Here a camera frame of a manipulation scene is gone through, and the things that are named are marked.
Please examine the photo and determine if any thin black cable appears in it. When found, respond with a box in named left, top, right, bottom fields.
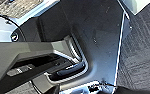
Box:
left=3, top=17, right=26, bottom=43

